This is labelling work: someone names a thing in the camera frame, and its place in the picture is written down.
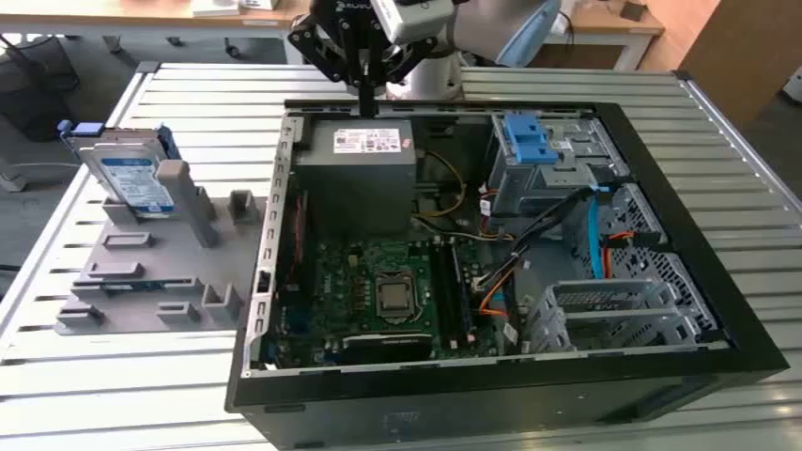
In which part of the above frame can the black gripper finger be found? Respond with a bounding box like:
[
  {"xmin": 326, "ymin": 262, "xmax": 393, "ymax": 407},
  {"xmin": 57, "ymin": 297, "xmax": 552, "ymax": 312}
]
[
  {"xmin": 368, "ymin": 36, "xmax": 440, "ymax": 117},
  {"xmin": 286, "ymin": 13, "xmax": 370, "ymax": 117}
]

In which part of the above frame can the hard disk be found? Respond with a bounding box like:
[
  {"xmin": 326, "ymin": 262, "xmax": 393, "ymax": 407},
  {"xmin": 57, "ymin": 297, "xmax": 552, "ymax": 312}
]
[{"xmin": 58, "ymin": 120, "xmax": 182, "ymax": 220}]

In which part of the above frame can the metal disk bay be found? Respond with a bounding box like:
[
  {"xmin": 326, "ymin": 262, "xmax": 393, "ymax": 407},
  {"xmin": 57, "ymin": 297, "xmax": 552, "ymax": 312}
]
[{"xmin": 523, "ymin": 276, "xmax": 715, "ymax": 353}]

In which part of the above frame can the grey power supply unit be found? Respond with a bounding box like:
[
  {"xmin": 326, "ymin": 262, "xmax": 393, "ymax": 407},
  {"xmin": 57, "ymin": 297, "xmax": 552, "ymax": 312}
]
[{"xmin": 293, "ymin": 117, "xmax": 419, "ymax": 239}]

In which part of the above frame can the wooden desk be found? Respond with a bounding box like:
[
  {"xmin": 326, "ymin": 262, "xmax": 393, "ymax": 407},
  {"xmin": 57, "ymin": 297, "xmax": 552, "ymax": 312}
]
[{"xmin": 0, "ymin": 0, "xmax": 665, "ymax": 71}]

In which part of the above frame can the grey metal drive cage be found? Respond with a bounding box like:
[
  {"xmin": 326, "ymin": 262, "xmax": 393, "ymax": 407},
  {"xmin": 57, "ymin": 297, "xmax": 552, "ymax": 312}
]
[{"xmin": 487, "ymin": 112, "xmax": 627, "ymax": 217}]

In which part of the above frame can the black mesh waste bin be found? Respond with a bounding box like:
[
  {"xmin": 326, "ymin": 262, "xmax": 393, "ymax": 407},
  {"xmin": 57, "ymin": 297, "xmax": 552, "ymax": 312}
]
[{"xmin": 0, "ymin": 35, "xmax": 80, "ymax": 142}]

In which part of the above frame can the green motherboard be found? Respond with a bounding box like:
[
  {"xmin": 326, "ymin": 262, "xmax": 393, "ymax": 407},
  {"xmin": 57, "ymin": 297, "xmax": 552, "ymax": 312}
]
[{"xmin": 277, "ymin": 237, "xmax": 503, "ymax": 367}]

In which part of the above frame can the silver CPU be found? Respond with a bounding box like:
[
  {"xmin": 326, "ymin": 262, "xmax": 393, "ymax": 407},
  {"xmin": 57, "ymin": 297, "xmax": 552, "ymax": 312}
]
[{"xmin": 377, "ymin": 279, "xmax": 415, "ymax": 315}]

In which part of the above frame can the installed RAM stick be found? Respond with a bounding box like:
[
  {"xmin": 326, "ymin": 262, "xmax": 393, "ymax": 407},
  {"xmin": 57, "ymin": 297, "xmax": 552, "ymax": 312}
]
[{"xmin": 451, "ymin": 243, "xmax": 475, "ymax": 344}]

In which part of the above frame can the brown wooden cabinet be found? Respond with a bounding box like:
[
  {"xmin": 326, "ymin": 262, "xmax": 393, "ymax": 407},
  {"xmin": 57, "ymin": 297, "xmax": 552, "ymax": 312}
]
[{"xmin": 679, "ymin": 0, "xmax": 802, "ymax": 128}]

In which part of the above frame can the grey parts rack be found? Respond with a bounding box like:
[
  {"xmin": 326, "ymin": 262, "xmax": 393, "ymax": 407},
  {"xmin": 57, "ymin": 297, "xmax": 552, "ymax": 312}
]
[{"xmin": 53, "ymin": 159, "xmax": 268, "ymax": 335}]

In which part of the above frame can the loose RAM stick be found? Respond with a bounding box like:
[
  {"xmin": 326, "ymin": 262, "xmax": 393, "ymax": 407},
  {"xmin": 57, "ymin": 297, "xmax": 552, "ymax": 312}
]
[{"xmin": 98, "ymin": 280, "xmax": 168, "ymax": 291}]

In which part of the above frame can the black graphics card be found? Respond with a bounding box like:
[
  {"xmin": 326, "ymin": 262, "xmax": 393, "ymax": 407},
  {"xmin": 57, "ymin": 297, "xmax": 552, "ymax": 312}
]
[{"xmin": 340, "ymin": 332, "xmax": 433, "ymax": 365}]

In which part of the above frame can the black PC case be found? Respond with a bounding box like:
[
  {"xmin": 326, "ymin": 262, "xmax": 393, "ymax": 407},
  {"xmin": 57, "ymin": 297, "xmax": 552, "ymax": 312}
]
[{"xmin": 222, "ymin": 98, "xmax": 789, "ymax": 451}]

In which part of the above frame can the blue drive latch bracket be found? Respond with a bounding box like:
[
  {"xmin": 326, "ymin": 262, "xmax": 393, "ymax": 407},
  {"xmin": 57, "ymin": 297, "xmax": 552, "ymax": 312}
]
[{"xmin": 504, "ymin": 115, "xmax": 563, "ymax": 165}]

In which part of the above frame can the yellow wire bundle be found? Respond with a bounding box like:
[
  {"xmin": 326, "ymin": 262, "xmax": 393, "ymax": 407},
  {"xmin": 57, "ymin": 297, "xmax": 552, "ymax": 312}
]
[{"xmin": 411, "ymin": 149, "xmax": 469, "ymax": 220}]

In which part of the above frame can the black cable bundle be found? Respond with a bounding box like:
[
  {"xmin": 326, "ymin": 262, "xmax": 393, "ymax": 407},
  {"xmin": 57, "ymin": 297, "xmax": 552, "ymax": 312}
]
[{"xmin": 472, "ymin": 187, "xmax": 596, "ymax": 290}]

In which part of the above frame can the blue data wire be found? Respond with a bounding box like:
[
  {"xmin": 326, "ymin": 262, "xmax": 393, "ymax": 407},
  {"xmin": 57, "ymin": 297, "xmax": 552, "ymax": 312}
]
[{"xmin": 585, "ymin": 185, "xmax": 613, "ymax": 283}]

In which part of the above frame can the orange red power wire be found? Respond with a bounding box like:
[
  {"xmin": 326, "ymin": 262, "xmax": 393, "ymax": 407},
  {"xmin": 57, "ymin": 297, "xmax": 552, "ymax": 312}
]
[{"xmin": 479, "ymin": 231, "xmax": 668, "ymax": 317}]

